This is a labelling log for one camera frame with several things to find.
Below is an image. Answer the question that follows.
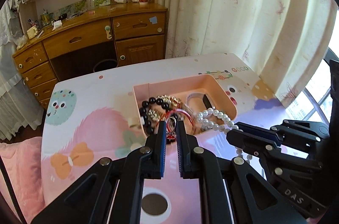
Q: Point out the ring with red stone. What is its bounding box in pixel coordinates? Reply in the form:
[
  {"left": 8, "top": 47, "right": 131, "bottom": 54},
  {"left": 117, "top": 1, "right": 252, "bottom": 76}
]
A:
[{"left": 165, "top": 116, "right": 179, "bottom": 141}]

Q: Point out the long pearl necklace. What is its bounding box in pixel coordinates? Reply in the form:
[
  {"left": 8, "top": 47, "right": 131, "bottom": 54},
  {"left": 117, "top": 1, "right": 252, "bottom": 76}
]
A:
[{"left": 195, "top": 107, "right": 254, "bottom": 164}]

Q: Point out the black bead bracelet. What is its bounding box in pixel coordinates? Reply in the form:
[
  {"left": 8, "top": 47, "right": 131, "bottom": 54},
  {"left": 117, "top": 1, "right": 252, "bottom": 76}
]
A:
[{"left": 139, "top": 96, "right": 173, "bottom": 135}]

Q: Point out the red bangle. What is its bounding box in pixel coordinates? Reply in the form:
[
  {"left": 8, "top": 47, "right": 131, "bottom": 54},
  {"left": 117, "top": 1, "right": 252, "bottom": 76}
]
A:
[{"left": 164, "top": 109, "right": 195, "bottom": 133}]

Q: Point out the white smart watch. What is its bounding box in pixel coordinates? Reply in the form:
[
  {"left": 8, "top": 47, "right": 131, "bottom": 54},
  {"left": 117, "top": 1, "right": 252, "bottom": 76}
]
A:
[{"left": 185, "top": 92, "right": 215, "bottom": 109}]

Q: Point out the pink plastic tray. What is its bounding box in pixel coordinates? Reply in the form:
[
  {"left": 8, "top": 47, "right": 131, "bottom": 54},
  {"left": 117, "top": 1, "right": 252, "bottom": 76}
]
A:
[{"left": 133, "top": 75, "right": 237, "bottom": 141}]

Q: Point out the cartoon printed table cover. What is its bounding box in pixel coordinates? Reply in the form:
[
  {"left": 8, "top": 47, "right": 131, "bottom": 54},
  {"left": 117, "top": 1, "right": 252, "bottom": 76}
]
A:
[{"left": 40, "top": 52, "right": 290, "bottom": 224}]

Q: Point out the wooden desk with drawers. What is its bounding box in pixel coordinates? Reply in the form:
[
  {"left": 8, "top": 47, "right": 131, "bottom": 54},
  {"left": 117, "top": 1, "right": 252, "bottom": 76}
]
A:
[{"left": 13, "top": 3, "right": 167, "bottom": 109}]

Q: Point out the cream floral curtain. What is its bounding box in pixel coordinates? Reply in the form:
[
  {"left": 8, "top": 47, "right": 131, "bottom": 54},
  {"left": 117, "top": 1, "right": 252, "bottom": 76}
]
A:
[{"left": 158, "top": 0, "right": 338, "bottom": 106}]

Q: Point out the pink bed quilt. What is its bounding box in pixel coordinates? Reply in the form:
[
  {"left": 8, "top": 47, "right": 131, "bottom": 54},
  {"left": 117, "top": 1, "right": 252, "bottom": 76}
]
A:
[{"left": 1, "top": 137, "right": 45, "bottom": 223}]

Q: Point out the white lace cloth cover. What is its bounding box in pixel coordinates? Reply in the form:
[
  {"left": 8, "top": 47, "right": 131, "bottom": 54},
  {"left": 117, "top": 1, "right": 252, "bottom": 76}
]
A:
[{"left": 1, "top": 0, "right": 44, "bottom": 140}]

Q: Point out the gold rhinestone bracelet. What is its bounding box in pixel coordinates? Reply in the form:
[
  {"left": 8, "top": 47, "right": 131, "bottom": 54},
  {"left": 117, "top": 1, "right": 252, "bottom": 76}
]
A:
[{"left": 147, "top": 94, "right": 183, "bottom": 123}]

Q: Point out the window frame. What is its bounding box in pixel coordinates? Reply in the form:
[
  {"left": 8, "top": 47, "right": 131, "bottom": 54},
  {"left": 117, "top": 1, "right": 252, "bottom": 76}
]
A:
[{"left": 286, "top": 48, "right": 338, "bottom": 124}]

